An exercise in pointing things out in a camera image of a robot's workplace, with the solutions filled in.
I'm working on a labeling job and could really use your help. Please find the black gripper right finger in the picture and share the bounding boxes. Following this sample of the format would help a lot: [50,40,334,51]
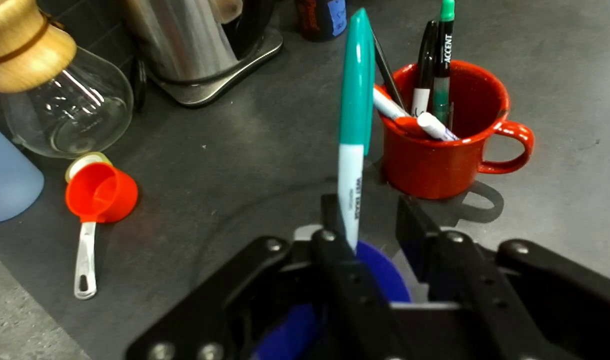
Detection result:
[395,196,610,360]

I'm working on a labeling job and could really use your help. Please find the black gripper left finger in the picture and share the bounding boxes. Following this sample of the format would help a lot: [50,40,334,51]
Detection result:
[123,194,420,360]

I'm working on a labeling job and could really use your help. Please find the green capped white marker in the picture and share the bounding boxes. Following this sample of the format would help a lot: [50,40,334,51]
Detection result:
[334,6,377,253]

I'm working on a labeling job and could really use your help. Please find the blue plastic cup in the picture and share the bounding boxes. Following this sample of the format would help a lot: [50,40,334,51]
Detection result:
[250,240,411,360]

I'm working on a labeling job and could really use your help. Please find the thin black pen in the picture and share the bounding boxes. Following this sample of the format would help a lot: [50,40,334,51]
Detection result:
[372,32,407,112]

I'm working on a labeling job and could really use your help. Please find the small dark blue cup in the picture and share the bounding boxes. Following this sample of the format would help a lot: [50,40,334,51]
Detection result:
[293,0,349,44]

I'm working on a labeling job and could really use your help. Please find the light blue translucent cup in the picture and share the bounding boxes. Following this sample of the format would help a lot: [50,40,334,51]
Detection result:
[0,116,47,225]

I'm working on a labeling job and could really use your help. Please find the red enamel mug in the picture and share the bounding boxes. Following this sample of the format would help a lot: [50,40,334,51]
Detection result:
[374,57,537,203]

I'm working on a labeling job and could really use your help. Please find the white marker blue label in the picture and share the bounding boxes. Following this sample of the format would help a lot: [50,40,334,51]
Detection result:
[414,110,459,143]

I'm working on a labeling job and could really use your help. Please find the green ended black marker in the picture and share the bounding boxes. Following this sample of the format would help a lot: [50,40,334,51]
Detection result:
[428,0,458,128]

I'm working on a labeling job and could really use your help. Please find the steel electric kettle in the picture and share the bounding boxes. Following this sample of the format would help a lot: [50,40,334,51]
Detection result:
[119,0,285,108]

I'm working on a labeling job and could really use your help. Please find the glass carafe wooden collar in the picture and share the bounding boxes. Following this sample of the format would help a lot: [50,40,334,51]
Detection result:
[0,0,136,159]

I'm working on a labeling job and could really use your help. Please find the orange measuring cup white handle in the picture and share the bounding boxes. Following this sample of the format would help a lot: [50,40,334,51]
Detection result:
[61,149,142,301]

